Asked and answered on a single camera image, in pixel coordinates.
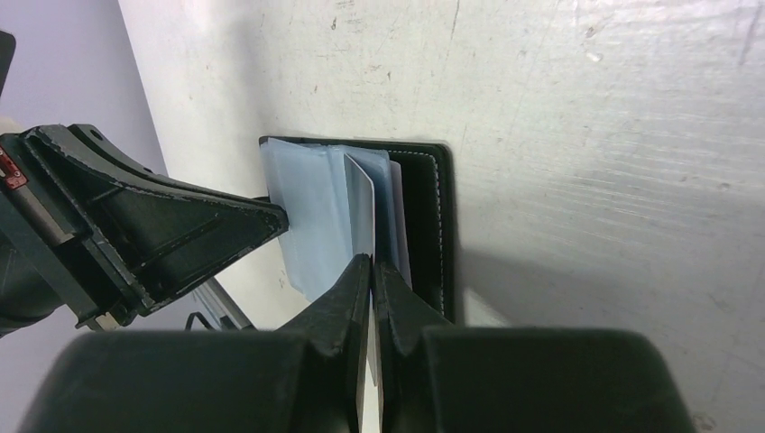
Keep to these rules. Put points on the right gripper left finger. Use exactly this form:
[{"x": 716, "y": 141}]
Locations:
[{"x": 300, "y": 377}]

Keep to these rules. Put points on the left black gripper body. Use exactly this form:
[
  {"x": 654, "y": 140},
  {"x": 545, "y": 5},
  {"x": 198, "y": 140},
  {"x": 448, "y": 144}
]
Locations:
[{"x": 36, "y": 251}]

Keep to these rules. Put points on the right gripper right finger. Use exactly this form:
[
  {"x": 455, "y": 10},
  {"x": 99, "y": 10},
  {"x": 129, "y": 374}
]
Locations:
[{"x": 440, "y": 377}]

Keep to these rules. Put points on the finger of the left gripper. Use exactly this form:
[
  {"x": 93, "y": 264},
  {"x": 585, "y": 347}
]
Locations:
[{"x": 143, "y": 239}]

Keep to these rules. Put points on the black leather card holder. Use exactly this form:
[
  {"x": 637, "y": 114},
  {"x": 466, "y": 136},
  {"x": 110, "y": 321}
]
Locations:
[{"x": 393, "y": 201}]

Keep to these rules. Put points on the black credit card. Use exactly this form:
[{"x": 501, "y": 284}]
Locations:
[{"x": 360, "y": 334}]

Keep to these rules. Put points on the aluminium rail frame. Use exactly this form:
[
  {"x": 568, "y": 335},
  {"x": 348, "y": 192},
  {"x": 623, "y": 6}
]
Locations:
[{"x": 219, "y": 311}]

